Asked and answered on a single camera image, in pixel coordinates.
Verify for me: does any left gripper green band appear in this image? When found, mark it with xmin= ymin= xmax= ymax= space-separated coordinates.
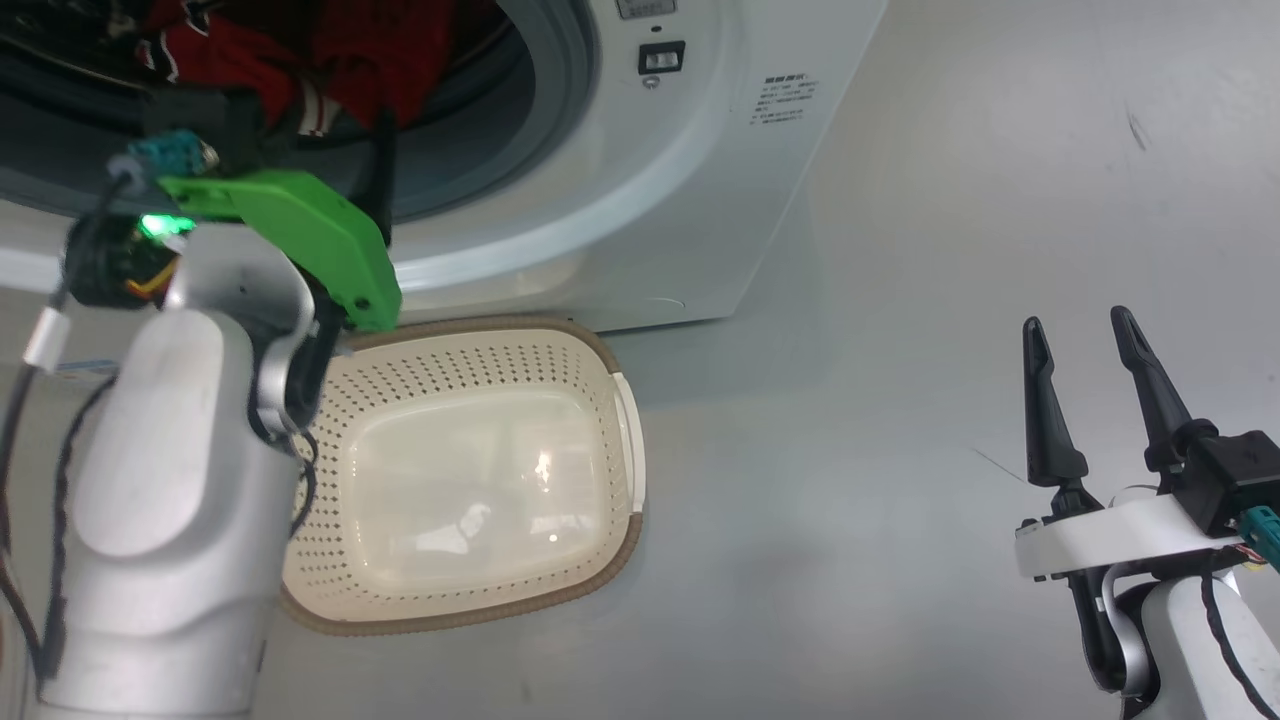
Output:
xmin=65 ymin=105 xmax=403 ymax=333

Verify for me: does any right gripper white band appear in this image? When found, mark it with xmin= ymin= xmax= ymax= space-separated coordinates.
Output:
xmin=1015 ymin=305 xmax=1246 ymax=691

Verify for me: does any red basketball jersey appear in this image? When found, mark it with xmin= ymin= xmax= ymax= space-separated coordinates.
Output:
xmin=135 ymin=0 xmax=501 ymax=141

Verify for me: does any grey rubber door gasket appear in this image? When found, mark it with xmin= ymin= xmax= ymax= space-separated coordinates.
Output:
xmin=0 ymin=0 xmax=601 ymax=226

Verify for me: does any white front-load washing machine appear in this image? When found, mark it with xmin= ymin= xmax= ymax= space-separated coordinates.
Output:
xmin=0 ymin=0 xmax=889 ymax=336

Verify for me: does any cream perforated laundry basket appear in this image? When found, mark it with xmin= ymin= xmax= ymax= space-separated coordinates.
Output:
xmin=280 ymin=315 xmax=646 ymax=636

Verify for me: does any clear warning text sticker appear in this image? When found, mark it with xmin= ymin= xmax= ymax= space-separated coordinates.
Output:
xmin=750 ymin=72 xmax=816 ymax=126

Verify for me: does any right camera cable teal plug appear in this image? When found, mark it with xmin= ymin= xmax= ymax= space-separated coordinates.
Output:
xmin=1238 ymin=505 xmax=1280 ymax=573

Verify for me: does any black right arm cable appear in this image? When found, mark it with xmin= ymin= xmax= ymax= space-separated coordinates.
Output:
xmin=1200 ymin=572 xmax=1280 ymax=720

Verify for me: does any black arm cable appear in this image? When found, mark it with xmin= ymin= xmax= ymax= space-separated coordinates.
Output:
xmin=1200 ymin=572 xmax=1280 ymax=720
xmin=38 ymin=372 xmax=119 ymax=691

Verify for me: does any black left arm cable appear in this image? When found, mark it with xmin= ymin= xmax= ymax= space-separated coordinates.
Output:
xmin=38 ymin=372 xmax=119 ymax=691

